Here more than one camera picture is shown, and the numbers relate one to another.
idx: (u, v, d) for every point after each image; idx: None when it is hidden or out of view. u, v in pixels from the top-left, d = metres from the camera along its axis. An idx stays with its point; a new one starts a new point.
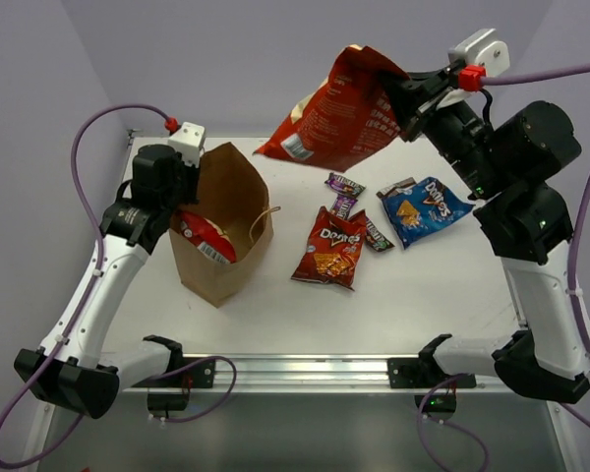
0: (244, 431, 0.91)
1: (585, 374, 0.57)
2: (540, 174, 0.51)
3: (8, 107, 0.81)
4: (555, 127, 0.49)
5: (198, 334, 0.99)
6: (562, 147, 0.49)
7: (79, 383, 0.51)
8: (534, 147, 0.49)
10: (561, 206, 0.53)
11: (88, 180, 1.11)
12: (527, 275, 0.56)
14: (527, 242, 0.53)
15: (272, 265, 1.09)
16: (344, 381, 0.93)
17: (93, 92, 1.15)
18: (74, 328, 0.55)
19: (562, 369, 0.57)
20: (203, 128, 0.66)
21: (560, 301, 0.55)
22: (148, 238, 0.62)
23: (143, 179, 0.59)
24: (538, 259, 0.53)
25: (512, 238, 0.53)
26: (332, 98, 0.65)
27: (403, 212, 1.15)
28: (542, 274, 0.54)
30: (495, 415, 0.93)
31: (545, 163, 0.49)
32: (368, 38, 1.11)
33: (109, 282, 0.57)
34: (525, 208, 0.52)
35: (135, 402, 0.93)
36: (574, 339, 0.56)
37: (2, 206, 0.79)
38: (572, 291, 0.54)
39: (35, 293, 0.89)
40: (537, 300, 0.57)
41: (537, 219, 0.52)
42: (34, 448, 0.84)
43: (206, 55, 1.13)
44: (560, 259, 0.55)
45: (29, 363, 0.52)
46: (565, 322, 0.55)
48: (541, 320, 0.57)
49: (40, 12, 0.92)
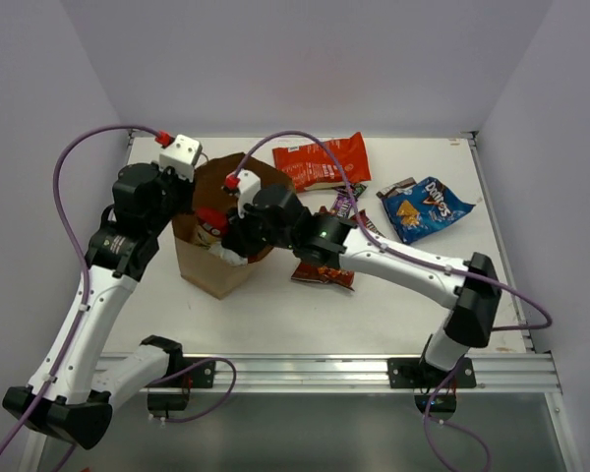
0: (243, 430, 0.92)
1: (460, 286, 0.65)
2: (293, 216, 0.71)
3: (6, 113, 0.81)
4: (266, 193, 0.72)
5: (198, 334, 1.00)
6: (277, 198, 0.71)
7: (70, 422, 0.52)
8: (266, 211, 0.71)
10: (332, 220, 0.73)
11: (88, 183, 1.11)
12: (357, 265, 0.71)
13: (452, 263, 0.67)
14: (328, 252, 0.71)
15: (271, 265, 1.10)
16: (343, 381, 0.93)
17: (93, 95, 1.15)
18: (61, 366, 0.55)
19: (445, 295, 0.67)
20: (197, 142, 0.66)
21: (383, 260, 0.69)
22: (136, 265, 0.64)
23: (124, 206, 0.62)
24: (340, 256, 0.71)
25: (323, 259, 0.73)
26: (328, 144, 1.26)
27: (403, 212, 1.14)
28: (354, 256, 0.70)
30: (494, 415, 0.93)
31: (281, 213, 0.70)
32: (367, 38, 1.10)
33: (95, 317, 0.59)
34: (314, 235, 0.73)
35: (134, 403, 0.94)
36: (426, 271, 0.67)
37: (0, 211, 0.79)
38: (382, 248, 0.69)
39: (36, 299, 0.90)
40: (380, 271, 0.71)
41: (320, 236, 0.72)
42: (34, 450, 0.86)
43: (206, 56, 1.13)
44: (359, 238, 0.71)
45: (20, 402, 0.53)
46: (403, 265, 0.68)
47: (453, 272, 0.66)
48: (403, 280, 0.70)
49: (38, 19, 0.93)
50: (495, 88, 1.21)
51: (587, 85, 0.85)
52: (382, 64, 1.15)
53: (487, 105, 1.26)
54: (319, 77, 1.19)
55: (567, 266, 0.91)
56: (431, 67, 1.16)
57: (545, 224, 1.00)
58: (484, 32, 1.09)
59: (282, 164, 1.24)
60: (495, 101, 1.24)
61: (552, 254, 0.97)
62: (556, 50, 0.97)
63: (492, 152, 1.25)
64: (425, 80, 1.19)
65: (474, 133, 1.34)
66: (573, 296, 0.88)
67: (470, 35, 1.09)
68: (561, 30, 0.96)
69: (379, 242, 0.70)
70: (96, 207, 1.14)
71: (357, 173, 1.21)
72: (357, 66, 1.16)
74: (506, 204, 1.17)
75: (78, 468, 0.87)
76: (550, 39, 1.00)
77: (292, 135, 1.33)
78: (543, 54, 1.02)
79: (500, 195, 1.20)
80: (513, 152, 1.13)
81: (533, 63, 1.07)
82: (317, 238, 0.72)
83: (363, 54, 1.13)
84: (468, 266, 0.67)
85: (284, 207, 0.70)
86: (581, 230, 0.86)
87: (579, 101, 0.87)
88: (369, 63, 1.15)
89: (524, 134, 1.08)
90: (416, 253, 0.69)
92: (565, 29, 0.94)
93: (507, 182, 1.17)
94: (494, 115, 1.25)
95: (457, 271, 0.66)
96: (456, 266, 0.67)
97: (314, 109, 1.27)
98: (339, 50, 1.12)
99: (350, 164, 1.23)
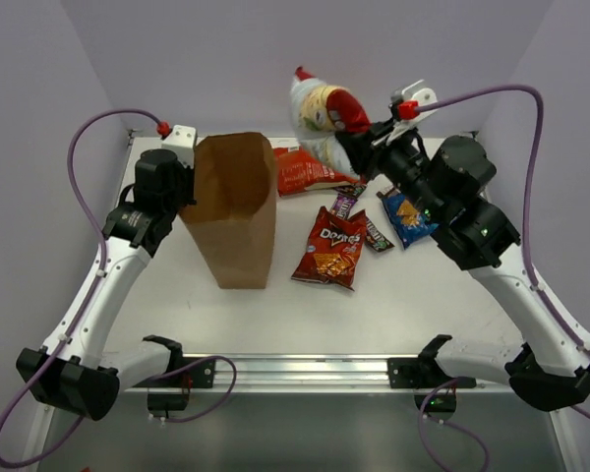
0: (243, 430, 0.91)
1: (584, 369, 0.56)
2: (472, 196, 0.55)
3: (6, 111, 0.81)
4: (465, 150, 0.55)
5: (198, 334, 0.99)
6: (479, 168, 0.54)
7: (82, 381, 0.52)
8: (452, 172, 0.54)
10: (501, 216, 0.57)
11: (88, 181, 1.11)
12: (492, 284, 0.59)
13: (588, 339, 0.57)
14: (478, 253, 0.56)
15: (272, 265, 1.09)
16: (348, 380, 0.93)
17: (93, 93, 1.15)
18: (76, 327, 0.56)
19: (560, 367, 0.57)
20: (194, 128, 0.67)
21: (528, 298, 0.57)
22: (150, 240, 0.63)
23: (145, 183, 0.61)
24: (490, 265, 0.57)
25: (463, 254, 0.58)
26: None
27: (403, 212, 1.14)
28: (501, 276, 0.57)
30: (493, 415, 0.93)
31: (467, 185, 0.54)
32: (367, 38, 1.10)
33: (112, 282, 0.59)
34: (470, 222, 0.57)
35: (134, 402, 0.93)
36: (560, 335, 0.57)
37: (0, 208, 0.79)
38: (536, 286, 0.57)
39: (35, 297, 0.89)
40: (506, 300, 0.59)
41: (477, 228, 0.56)
42: (34, 449, 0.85)
43: (206, 55, 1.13)
44: (517, 260, 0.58)
45: (32, 362, 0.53)
46: (542, 316, 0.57)
47: (588, 352, 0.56)
48: (526, 325, 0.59)
49: (39, 17, 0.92)
50: (495, 89, 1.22)
51: (589, 84, 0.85)
52: (382, 64, 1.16)
53: (487, 106, 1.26)
54: (320, 77, 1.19)
55: (568, 265, 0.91)
56: (432, 67, 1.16)
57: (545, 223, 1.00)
58: (484, 32, 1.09)
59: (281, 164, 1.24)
60: (495, 102, 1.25)
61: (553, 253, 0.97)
62: (557, 49, 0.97)
63: (492, 153, 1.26)
64: (425, 80, 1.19)
65: (474, 133, 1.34)
66: (574, 295, 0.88)
67: (471, 34, 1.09)
68: (561, 30, 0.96)
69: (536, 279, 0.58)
70: (96, 206, 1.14)
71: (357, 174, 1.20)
72: (358, 66, 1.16)
74: (506, 204, 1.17)
75: (77, 468, 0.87)
76: (551, 39, 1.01)
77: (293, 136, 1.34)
78: (544, 54, 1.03)
79: (500, 196, 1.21)
80: (513, 152, 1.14)
81: (533, 63, 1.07)
82: (472, 228, 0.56)
83: (364, 53, 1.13)
84: None
85: (476, 182, 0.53)
86: (582, 229, 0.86)
87: (581, 100, 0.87)
88: (369, 63, 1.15)
89: (524, 134, 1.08)
90: (560, 310, 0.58)
92: (565, 29, 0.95)
93: (507, 182, 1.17)
94: (494, 115, 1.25)
95: (589, 355, 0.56)
96: None
97: None
98: (340, 50, 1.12)
99: None
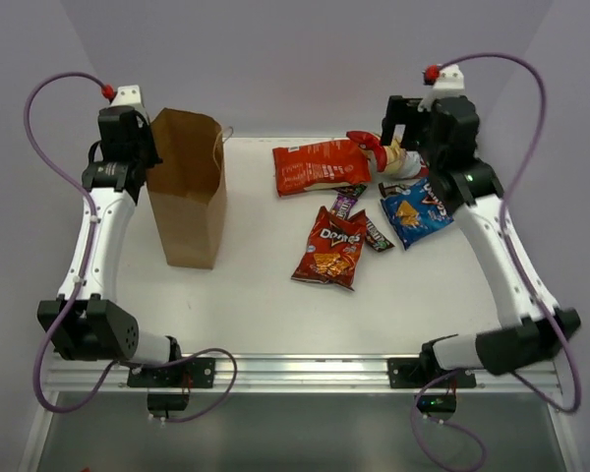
0: (243, 430, 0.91)
1: (531, 318, 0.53)
2: (459, 139, 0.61)
3: (7, 112, 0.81)
4: (463, 105, 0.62)
5: (197, 334, 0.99)
6: (466, 113, 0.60)
7: (110, 310, 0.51)
8: (442, 115, 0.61)
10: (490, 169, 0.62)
11: None
12: (469, 228, 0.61)
13: (547, 297, 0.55)
14: (457, 194, 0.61)
15: (272, 265, 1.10)
16: (345, 381, 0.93)
17: (92, 94, 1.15)
18: (87, 270, 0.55)
19: (510, 314, 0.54)
20: (136, 85, 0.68)
21: (495, 242, 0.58)
22: (132, 187, 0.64)
23: (111, 135, 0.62)
24: (463, 204, 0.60)
25: (446, 194, 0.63)
26: (330, 145, 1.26)
27: (403, 212, 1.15)
28: (473, 216, 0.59)
30: (494, 414, 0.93)
31: (450, 125, 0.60)
32: (367, 38, 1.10)
33: (108, 226, 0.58)
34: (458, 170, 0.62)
35: (134, 403, 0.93)
36: (515, 281, 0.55)
37: None
38: (503, 232, 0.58)
39: (34, 297, 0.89)
40: (479, 247, 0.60)
41: (463, 175, 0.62)
42: (35, 450, 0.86)
43: (206, 55, 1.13)
44: (493, 206, 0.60)
45: (53, 310, 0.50)
46: (503, 260, 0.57)
47: (539, 302, 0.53)
48: (490, 273, 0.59)
49: (39, 18, 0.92)
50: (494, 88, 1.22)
51: (587, 84, 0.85)
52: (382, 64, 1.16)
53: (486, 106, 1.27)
54: (321, 77, 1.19)
55: (568, 265, 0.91)
56: (431, 67, 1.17)
57: (544, 224, 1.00)
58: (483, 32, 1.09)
59: (281, 164, 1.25)
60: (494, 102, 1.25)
61: (552, 253, 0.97)
62: (556, 50, 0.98)
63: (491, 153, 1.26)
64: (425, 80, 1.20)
65: None
66: (573, 295, 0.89)
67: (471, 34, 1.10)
68: (562, 30, 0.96)
69: (504, 225, 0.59)
70: None
71: (357, 173, 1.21)
72: (358, 66, 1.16)
74: None
75: (77, 469, 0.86)
76: (550, 39, 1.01)
77: (293, 136, 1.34)
78: (543, 54, 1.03)
79: None
80: (512, 152, 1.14)
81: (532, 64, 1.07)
82: (459, 174, 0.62)
83: (364, 53, 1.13)
84: (556, 311, 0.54)
85: (458, 123, 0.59)
86: (582, 229, 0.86)
87: (580, 100, 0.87)
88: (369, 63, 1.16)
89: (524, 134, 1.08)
90: (524, 264, 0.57)
92: (566, 29, 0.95)
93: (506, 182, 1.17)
94: (493, 115, 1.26)
95: (542, 308, 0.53)
96: (546, 302, 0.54)
97: (315, 109, 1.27)
98: (339, 50, 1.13)
99: (350, 165, 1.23)
